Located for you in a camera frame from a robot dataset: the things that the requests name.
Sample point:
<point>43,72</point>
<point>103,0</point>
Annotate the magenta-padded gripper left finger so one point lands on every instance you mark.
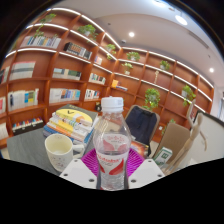
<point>78,173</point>

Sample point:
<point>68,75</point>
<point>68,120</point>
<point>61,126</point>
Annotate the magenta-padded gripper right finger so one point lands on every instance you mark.
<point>146,173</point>

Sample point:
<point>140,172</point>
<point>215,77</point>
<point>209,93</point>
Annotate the clear plastic bottle red label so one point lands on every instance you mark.
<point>112,146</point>

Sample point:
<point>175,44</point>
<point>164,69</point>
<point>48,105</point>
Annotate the green and white carton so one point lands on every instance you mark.
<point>163,156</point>

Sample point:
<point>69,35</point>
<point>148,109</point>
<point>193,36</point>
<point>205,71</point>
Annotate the dark books with orange cover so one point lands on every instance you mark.
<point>140,148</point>

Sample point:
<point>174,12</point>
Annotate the cream white cup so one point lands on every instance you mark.
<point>60,153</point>

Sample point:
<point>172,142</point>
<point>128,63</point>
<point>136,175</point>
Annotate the tan chair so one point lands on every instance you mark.
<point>171,138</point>

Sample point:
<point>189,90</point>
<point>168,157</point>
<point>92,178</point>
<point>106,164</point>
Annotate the dark office chair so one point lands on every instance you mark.
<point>141,125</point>

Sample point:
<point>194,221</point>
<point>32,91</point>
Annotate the stack of colourful books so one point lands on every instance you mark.
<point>71,123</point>

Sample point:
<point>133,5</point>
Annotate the white partition with dark top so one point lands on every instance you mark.
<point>211,140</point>

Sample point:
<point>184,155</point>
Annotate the round ceiling lights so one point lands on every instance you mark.
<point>181,20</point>

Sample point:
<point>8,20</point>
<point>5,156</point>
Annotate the wooden wall shelf unit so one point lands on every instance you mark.
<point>50,73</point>

